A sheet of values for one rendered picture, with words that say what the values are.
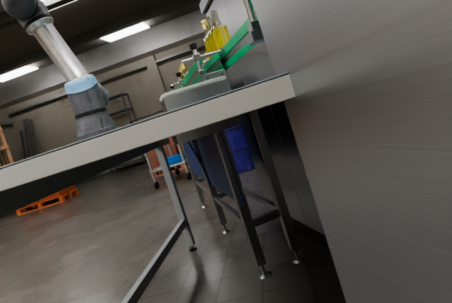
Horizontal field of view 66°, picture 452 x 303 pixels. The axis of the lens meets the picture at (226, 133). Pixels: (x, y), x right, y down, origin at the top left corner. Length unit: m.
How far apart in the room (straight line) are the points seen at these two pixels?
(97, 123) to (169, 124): 0.88
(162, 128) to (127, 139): 0.05
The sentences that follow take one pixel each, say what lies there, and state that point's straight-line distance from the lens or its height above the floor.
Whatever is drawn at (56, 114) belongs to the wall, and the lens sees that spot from 12.83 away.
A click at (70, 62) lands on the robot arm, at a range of 1.56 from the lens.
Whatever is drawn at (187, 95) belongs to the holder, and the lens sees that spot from 1.13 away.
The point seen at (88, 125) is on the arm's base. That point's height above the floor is 0.83.
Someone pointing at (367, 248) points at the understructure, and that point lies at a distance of 0.47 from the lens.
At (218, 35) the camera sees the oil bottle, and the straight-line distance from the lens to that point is 1.50.
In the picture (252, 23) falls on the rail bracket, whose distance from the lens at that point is 0.73.
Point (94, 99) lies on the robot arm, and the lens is 1.38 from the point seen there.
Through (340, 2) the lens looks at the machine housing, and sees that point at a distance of 0.35.
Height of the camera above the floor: 0.72
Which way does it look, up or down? 3 degrees down
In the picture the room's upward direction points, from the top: 18 degrees counter-clockwise
